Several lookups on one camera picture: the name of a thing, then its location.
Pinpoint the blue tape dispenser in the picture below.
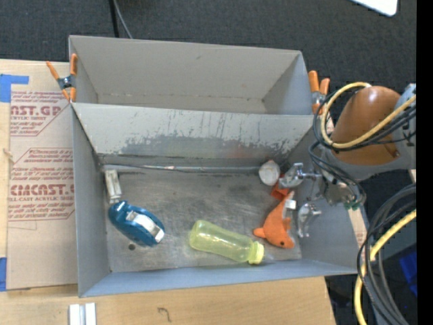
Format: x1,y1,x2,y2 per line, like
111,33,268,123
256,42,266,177
108,200,166,248

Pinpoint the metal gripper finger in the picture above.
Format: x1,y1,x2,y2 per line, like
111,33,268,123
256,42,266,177
297,202,323,238
279,162,321,189

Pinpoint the brown cardboard board red print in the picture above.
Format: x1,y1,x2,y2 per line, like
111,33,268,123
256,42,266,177
0,58,79,293

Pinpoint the white round ball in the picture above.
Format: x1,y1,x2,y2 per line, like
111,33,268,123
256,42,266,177
258,160,281,186

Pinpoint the yellow-green plastic bottle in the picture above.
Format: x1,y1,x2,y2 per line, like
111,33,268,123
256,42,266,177
188,219,265,265

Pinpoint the small orange block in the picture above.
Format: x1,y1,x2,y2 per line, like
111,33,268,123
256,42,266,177
270,180,291,201

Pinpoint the grey metal bin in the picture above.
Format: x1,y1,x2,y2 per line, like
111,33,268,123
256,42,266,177
68,35,368,299

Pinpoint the orange toy fish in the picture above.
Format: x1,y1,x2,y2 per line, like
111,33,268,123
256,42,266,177
252,190,296,250

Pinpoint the clear plastic rectangular piece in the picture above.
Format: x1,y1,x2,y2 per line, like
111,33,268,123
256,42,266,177
104,169,123,204

